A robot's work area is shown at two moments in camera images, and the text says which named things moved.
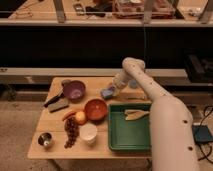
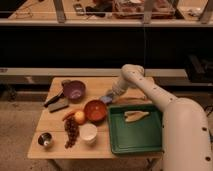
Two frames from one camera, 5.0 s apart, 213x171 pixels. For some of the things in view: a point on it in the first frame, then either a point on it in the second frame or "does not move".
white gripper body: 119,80 does not move
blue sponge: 107,93 to 106,99
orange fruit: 80,117 does not move
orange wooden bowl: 95,109 does not move
